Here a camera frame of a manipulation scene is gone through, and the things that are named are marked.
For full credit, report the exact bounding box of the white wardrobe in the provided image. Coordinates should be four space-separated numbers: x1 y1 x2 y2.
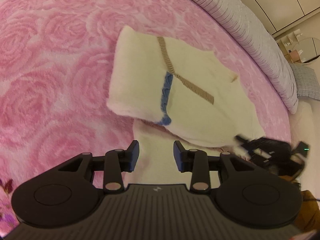
241 0 319 36

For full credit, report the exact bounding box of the lilac striped duvet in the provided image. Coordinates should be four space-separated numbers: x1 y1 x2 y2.
192 0 298 114

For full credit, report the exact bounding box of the pink rose pattern blanket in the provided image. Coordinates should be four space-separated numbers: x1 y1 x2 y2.
1 0 291 236

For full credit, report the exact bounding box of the white dressing table with mirror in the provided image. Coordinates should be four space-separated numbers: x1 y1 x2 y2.
276 29 320 64

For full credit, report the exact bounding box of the cream white knit sweater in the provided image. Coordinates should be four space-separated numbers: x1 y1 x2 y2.
107 26 265 184

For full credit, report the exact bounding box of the grey checked pillow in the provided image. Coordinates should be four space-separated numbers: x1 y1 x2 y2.
290 64 320 101

